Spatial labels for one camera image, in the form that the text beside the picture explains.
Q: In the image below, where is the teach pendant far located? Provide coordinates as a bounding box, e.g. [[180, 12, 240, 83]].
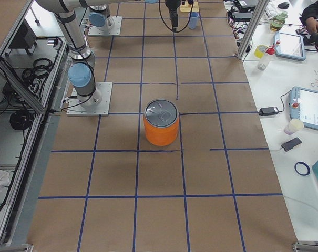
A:
[[274, 32, 306, 61]]

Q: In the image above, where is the yellow tape roll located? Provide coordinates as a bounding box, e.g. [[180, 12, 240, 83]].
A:
[[254, 45, 267, 59]]

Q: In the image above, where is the white paper cup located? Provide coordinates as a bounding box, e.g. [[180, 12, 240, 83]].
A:
[[284, 119, 304, 135]]

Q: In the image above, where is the aluminium frame post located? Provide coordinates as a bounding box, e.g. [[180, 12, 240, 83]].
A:
[[236, 0, 269, 59]]

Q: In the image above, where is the squeeze bottle red cap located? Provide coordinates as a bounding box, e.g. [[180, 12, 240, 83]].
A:
[[257, 45, 275, 70]]

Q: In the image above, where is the orange can with grey lid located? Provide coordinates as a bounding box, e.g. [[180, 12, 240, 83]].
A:
[[143, 99, 179, 146]]

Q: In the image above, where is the white base plate near can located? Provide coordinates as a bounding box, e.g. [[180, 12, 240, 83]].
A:
[[66, 82, 112, 116]]

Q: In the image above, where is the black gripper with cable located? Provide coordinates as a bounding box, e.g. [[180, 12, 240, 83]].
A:
[[166, 0, 180, 30]]

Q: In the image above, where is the teach pendant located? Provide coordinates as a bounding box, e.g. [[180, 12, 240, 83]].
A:
[[274, 32, 306, 61], [289, 87, 318, 130]]

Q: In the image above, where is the teach pendant near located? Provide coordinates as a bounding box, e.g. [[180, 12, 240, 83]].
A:
[[289, 87, 318, 130]]

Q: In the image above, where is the small black power brick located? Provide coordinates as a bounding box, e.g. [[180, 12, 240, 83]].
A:
[[258, 107, 279, 116]]

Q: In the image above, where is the robot arm near orange can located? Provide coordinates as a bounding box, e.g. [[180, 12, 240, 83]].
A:
[[37, 1, 121, 108]]

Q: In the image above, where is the robot arm near wooden stand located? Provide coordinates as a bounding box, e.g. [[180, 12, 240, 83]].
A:
[[88, 4, 115, 30]]

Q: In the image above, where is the black smartphone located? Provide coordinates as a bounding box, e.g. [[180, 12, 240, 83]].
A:
[[281, 137, 302, 152]]

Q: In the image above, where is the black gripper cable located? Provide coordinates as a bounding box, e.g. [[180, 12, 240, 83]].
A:
[[158, 0, 193, 33]]

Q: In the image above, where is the green glass jar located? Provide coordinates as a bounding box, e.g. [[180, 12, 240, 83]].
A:
[[269, 11, 288, 32]]

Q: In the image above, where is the person's hand at desk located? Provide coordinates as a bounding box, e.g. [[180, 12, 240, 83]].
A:
[[305, 17, 318, 34]]

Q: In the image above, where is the wooden cup stand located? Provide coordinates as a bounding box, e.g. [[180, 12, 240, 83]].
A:
[[180, 0, 199, 13]]

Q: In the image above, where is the light blue plastic cup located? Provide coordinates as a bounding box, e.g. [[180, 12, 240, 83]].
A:
[[188, 12, 199, 29]]

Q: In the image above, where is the white base plate near stand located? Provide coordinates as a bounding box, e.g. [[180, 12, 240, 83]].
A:
[[88, 14, 122, 37]]

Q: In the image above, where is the blue tape ring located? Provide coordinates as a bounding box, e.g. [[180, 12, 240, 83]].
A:
[[294, 162, 311, 176]]

